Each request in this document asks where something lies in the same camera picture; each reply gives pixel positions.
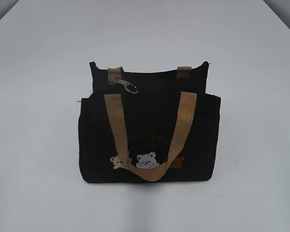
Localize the black canvas tote bag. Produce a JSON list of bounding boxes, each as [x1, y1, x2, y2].
[[78, 62, 221, 183]]

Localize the silver zipper pull key ring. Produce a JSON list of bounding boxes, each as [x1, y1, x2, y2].
[[108, 79, 139, 94]]

